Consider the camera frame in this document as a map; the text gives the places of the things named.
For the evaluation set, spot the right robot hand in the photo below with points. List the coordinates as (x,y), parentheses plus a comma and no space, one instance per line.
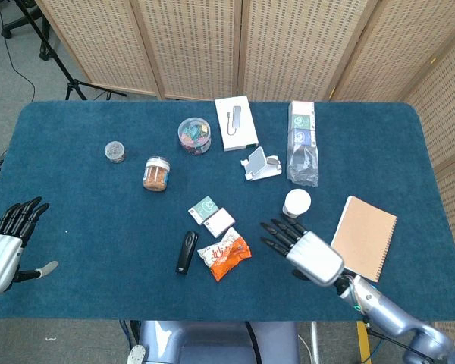
(316,258)

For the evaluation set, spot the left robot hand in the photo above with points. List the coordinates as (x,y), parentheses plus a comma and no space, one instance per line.
(2,261)

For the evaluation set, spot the black remote device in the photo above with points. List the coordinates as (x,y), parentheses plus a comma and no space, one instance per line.
(186,254)

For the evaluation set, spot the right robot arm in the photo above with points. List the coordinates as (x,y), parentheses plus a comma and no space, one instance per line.
(383,307)

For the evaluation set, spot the brown spiral notebook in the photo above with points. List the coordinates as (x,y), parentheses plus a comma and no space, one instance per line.
(368,235)

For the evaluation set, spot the flower print paper cup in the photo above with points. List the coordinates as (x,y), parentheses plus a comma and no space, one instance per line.
(297,201)

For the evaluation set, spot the metal table leg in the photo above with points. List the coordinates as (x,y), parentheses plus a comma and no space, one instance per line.
(314,341)

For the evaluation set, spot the orange white snack bag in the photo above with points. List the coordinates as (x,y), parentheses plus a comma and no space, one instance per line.
(227,261)

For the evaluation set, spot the clear plastic sleeve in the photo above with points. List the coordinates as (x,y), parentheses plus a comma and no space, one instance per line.
(303,167)

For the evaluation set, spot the yellow strip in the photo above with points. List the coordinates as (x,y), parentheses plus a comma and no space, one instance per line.
(364,341)

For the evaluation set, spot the blue tablecloth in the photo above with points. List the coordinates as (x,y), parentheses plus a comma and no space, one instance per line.
(98,227)

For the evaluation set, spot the small white card box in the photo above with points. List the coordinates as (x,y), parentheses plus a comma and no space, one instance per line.
(220,221)

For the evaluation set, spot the white folding phone stand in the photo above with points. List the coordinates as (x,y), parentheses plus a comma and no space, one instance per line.
(258,161)

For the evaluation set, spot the blue packed note pad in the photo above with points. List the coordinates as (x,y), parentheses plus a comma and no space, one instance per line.
(302,136)

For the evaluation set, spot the small green-white box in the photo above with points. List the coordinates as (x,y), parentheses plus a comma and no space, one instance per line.
(204,208)

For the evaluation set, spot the grey robot torso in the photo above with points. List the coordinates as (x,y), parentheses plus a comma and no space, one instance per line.
(212,341)

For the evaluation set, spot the green packed note pad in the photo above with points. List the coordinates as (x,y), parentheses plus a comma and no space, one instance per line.
(300,121)

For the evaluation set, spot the pink packed note pad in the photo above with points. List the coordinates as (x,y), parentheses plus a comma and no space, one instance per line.
(301,107)

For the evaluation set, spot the white hub product box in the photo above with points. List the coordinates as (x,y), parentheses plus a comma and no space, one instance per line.
(237,125)

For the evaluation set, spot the clear jar of binder clips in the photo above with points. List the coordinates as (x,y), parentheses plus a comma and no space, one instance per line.
(193,132)

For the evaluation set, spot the jar with brown contents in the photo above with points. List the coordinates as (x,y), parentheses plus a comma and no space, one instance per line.
(155,176)

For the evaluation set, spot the black tripod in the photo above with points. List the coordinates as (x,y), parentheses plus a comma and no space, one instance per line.
(73,86)

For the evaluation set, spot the woven wood screen panel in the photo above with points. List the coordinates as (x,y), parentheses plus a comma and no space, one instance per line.
(451,125)
(189,45)
(98,41)
(402,41)
(303,45)

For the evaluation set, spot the black office chair base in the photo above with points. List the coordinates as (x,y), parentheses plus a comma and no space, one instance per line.
(6,32)

